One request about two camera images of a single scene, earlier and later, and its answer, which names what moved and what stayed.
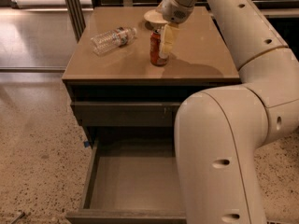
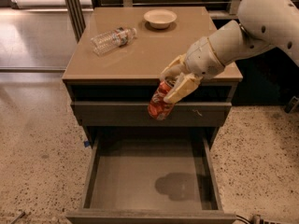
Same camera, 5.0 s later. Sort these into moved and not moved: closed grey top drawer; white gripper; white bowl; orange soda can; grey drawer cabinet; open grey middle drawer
Moved: orange soda can; white gripper
Not moved: grey drawer cabinet; open grey middle drawer; white bowl; closed grey top drawer
